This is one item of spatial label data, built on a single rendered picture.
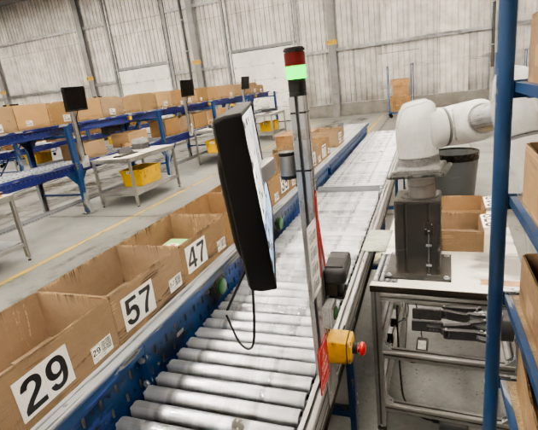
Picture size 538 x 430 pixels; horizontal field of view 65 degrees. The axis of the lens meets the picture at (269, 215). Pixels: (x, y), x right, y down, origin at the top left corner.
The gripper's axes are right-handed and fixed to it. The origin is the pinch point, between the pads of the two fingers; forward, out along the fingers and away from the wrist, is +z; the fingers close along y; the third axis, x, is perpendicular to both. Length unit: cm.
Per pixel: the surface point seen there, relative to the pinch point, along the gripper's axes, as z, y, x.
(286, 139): 298, -820, 56
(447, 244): -10, -93, 16
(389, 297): 14, -57, 25
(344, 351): 21.2, 3.4, 9.8
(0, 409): 87, 54, -3
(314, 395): 29.1, 10.1, 20.6
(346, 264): 20.6, -4.9, -12.8
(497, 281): -13.4, 20.4, -22.1
